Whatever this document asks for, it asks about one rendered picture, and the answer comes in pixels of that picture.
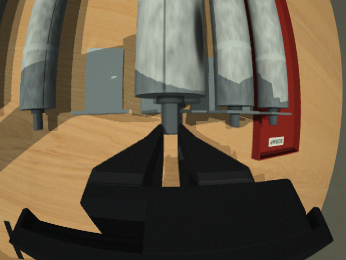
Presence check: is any red rectangular tray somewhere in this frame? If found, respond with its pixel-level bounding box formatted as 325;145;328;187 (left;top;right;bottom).
244;0;301;161

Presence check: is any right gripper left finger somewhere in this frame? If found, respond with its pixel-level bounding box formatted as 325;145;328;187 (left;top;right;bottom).
86;124;164;187

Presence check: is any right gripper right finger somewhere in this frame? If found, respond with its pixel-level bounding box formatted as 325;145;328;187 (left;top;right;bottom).
177;124;255;187

